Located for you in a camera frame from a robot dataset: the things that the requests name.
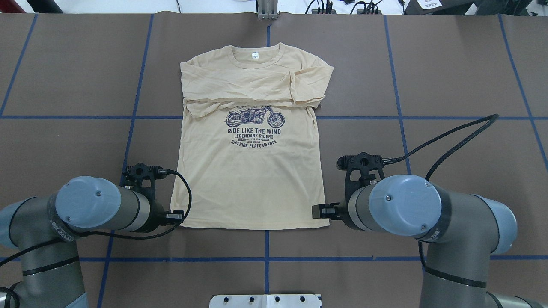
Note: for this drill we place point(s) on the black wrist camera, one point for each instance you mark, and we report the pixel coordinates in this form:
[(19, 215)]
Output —
[(369, 166), (142, 178)]

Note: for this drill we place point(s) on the beige long sleeve shirt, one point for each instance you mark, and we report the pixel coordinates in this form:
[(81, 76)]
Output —
[(249, 146)]

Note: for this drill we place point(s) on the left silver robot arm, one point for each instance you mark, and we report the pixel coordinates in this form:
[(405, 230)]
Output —
[(45, 230)]

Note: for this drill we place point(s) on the white metal base plate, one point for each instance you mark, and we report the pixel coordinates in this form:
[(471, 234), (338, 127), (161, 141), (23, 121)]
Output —
[(267, 301)]

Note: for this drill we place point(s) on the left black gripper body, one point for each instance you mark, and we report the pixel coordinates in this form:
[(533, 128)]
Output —
[(159, 211)]

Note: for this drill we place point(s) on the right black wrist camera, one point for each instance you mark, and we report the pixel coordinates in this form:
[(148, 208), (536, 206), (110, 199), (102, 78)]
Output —
[(369, 166)]

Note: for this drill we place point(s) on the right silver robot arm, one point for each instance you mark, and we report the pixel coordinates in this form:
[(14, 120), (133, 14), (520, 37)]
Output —
[(461, 230)]

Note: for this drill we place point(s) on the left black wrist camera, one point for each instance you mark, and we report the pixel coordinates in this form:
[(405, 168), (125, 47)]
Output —
[(142, 178)]

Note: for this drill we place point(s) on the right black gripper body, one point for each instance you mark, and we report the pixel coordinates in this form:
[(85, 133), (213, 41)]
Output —
[(341, 210)]

